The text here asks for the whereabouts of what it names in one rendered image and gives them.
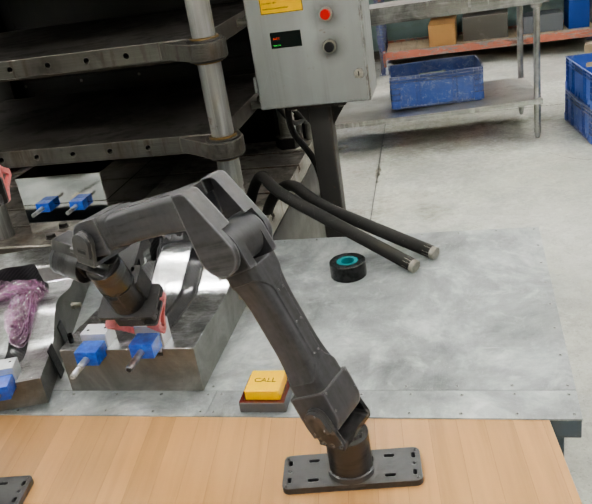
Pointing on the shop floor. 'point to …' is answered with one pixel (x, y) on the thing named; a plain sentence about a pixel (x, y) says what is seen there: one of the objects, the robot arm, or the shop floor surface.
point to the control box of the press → (313, 72)
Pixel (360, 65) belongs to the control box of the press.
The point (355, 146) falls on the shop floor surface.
